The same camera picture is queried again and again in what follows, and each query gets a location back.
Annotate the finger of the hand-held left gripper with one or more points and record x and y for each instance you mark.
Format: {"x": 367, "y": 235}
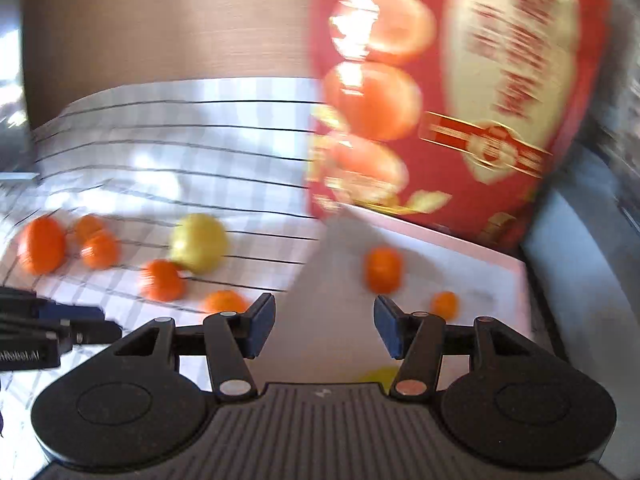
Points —
{"x": 70, "y": 310}
{"x": 97, "y": 332}

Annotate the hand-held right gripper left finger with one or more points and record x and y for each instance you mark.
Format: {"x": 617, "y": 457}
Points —
{"x": 262, "y": 325}

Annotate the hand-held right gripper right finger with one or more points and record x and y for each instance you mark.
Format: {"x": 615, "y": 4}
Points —
{"x": 387, "y": 327}

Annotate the yellow-orange citrus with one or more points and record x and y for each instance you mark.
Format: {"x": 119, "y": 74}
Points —
{"x": 382, "y": 376}

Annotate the small orange mandarin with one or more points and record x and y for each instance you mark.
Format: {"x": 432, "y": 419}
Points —
{"x": 445, "y": 305}

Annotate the large orange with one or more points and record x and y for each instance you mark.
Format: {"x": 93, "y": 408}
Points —
{"x": 42, "y": 245}

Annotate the pink cardboard box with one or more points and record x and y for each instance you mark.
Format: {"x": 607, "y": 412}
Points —
{"x": 475, "y": 280}

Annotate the round yellow-green lemon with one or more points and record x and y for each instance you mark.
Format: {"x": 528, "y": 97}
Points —
{"x": 200, "y": 242}

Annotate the red snack bag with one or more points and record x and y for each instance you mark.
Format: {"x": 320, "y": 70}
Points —
{"x": 435, "y": 200}

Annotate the white black-checked cloth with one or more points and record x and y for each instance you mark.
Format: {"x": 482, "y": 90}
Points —
{"x": 175, "y": 135}

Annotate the circuit board print box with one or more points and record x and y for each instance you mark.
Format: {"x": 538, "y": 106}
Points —
{"x": 620, "y": 60}

